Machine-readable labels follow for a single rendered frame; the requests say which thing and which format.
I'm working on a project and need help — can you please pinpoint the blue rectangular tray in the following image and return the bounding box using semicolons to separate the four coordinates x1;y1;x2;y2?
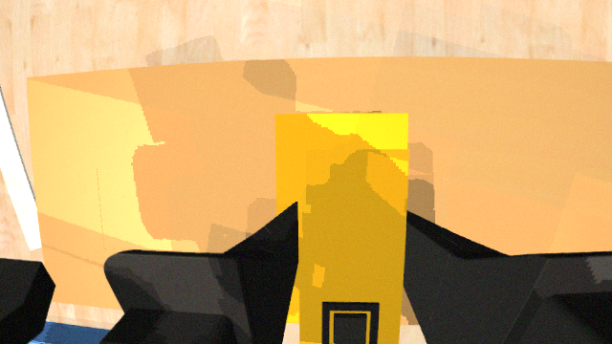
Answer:
29;321;111;344

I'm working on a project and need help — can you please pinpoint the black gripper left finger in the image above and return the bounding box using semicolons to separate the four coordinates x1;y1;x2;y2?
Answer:
103;202;298;344

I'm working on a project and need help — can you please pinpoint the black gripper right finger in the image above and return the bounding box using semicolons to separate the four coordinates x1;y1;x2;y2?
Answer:
404;210;612;344

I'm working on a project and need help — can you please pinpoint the white flat strip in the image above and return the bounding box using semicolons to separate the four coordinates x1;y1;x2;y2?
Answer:
0;85;41;250

